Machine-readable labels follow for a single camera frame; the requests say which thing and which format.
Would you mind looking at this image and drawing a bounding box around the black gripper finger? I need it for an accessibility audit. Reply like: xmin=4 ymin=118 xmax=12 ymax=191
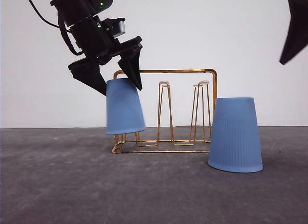
xmin=280 ymin=0 xmax=308 ymax=65
xmin=68 ymin=58 xmax=107 ymax=96
xmin=118 ymin=44 xmax=142 ymax=90

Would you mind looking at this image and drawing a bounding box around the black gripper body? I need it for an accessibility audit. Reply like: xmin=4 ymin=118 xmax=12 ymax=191
xmin=69 ymin=16 xmax=143 ymax=65

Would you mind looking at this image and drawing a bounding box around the blue ribbed cup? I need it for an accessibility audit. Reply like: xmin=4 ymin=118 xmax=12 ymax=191
xmin=106 ymin=78 xmax=146 ymax=135
xmin=208 ymin=97 xmax=264 ymax=173

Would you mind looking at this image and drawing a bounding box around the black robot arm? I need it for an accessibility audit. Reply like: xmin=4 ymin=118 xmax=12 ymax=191
xmin=52 ymin=0 xmax=143 ymax=96

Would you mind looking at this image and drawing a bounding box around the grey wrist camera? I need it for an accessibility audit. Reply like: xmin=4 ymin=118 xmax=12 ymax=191
xmin=102 ymin=18 xmax=125 ymax=37

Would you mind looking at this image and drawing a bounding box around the black cable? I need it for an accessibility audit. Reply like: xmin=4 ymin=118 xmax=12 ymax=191
xmin=28 ymin=0 xmax=84 ymax=55

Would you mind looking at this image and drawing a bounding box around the gold wire cup rack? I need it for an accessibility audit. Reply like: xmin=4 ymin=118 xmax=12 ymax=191
xmin=112 ymin=68 xmax=218 ymax=154

